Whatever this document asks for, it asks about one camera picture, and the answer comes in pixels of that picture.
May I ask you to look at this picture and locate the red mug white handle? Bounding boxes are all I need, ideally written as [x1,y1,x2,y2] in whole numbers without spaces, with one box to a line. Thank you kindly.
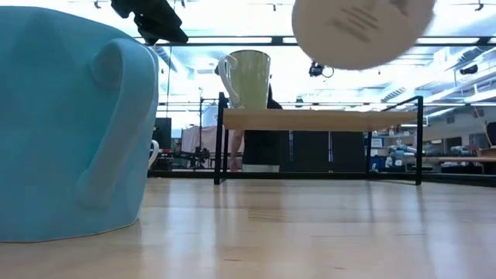
[291,0,437,71]

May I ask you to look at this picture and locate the wooden background table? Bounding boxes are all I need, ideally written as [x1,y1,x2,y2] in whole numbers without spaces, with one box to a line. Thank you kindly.
[422,155,496,164]

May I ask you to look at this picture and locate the black overhead frame beam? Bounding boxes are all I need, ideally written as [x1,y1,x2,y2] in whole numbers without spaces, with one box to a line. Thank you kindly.
[131,34,496,47]

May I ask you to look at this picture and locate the white mug blue pattern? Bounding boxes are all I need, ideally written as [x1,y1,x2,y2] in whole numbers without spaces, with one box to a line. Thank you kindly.
[148,139,160,170]

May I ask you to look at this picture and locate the person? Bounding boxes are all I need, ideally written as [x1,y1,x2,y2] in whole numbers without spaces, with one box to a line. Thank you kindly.
[228,83,290,174]

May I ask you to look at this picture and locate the black hanging camera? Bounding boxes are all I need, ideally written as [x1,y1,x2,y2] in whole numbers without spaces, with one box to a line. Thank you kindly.
[308,60,335,79]

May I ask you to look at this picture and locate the wooden shelf black frame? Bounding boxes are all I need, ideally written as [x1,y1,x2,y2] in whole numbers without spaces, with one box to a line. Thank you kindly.
[212,91,425,187]

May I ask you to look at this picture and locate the black table edge rail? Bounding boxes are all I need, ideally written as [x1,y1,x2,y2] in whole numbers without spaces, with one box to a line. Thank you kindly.
[146,169,496,188]

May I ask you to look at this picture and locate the light blue mug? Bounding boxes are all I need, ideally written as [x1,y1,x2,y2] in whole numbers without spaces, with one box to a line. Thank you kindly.
[0,5,160,244]

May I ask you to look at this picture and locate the pink cloth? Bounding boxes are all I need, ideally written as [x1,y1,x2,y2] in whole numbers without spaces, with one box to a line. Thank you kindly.
[181,124,233,167]

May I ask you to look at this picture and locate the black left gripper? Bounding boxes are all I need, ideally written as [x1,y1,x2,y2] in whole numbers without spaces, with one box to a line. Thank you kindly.
[110,0,190,46]

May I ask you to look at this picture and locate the green mug white handle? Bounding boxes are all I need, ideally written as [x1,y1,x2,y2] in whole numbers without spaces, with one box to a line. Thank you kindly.
[216,49,272,110]

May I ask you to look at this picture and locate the black partition panels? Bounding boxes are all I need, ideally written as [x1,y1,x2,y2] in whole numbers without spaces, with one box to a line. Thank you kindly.
[278,130,368,174]

